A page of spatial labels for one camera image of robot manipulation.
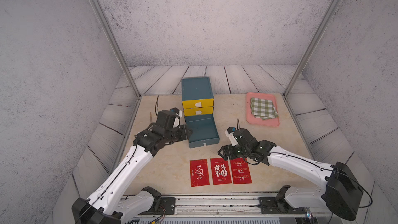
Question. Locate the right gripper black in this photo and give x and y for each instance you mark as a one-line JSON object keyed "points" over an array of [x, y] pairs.
{"points": [[230, 155]]}

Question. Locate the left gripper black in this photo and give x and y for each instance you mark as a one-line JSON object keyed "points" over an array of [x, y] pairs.
{"points": [[183, 129]]}

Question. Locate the teal bottom drawer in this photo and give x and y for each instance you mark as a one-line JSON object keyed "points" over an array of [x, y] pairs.
{"points": [[204, 130]]}

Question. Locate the red postcard chinese text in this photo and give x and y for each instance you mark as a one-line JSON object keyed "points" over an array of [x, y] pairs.
{"points": [[220, 171]]}

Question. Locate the red postcard english text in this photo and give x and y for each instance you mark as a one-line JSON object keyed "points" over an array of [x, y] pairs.
{"points": [[240, 171]]}

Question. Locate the yellow bottom drawer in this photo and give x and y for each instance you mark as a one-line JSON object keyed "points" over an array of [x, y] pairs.
{"points": [[198, 111]]}

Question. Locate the yellow drawer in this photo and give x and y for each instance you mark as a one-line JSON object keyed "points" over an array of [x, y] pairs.
{"points": [[198, 111], [198, 103]]}

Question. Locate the red postcard must text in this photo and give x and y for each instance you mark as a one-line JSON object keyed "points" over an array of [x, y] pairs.
{"points": [[199, 175]]}

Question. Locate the teal drawer cabinet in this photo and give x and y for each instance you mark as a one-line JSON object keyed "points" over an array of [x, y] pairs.
{"points": [[196, 88]]}

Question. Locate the yellow top drawer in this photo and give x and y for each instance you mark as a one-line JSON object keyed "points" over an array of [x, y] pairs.
{"points": [[198, 103]]}

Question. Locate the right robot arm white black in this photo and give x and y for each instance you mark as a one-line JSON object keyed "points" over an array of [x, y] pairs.
{"points": [[336, 188]]}

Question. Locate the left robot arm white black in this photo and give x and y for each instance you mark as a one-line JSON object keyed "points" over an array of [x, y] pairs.
{"points": [[105, 205]]}

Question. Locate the green checked cloth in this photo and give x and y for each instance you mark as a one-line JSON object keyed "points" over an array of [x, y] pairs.
{"points": [[263, 109]]}

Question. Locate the pink tray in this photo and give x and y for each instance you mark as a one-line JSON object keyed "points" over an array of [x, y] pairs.
{"points": [[257, 121]]}

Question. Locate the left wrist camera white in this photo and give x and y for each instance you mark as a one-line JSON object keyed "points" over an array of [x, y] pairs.
{"points": [[178, 114]]}

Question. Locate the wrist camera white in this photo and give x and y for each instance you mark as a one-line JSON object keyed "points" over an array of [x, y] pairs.
{"points": [[230, 135], [178, 114]]}

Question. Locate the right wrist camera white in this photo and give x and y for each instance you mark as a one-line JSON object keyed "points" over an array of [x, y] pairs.
{"points": [[230, 135]]}

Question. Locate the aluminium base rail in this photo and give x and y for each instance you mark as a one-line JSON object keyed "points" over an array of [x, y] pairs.
{"points": [[223, 204]]}

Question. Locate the left aluminium frame post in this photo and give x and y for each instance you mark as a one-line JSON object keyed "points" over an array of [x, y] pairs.
{"points": [[113, 43]]}

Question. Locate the aluminium frame post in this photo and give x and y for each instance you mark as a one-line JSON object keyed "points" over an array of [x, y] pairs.
{"points": [[113, 43], [326, 18]]}

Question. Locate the right aluminium frame post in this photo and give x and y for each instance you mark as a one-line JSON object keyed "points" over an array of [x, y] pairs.
{"points": [[326, 18]]}

